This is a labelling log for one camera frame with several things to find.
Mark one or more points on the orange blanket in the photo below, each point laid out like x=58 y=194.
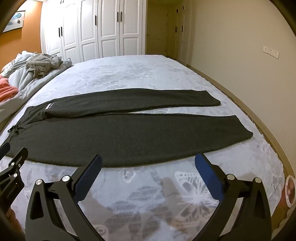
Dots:
x=7 y=90

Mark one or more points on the white wall socket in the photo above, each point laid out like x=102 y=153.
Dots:
x=276 y=54
x=270 y=51
x=265 y=49

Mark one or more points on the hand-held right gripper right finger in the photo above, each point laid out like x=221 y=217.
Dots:
x=208 y=176

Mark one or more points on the cream door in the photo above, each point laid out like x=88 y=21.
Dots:
x=156 y=27

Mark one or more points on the bed with butterfly sheet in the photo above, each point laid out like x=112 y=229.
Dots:
x=138 y=76

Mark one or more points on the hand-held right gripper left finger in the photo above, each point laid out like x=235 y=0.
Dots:
x=89 y=178

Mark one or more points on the white round object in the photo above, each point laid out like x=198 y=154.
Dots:
x=291 y=191

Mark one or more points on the crumpled grey garment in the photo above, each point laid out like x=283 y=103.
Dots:
x=41 y=62

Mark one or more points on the white panelled wardrobe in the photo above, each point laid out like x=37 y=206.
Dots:
x=87 y=27

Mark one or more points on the light grey duvet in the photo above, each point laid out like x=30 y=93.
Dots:
x=27 y=78

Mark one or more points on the cream wardrobe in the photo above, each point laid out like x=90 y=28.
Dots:
x=180 y=30

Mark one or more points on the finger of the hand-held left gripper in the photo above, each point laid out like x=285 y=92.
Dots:
x=4 y=150
x=17 y=158

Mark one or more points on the dark grey towel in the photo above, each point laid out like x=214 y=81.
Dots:
x=138 y=139

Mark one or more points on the framed wall picture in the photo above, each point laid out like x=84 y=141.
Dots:
x=16 y=19

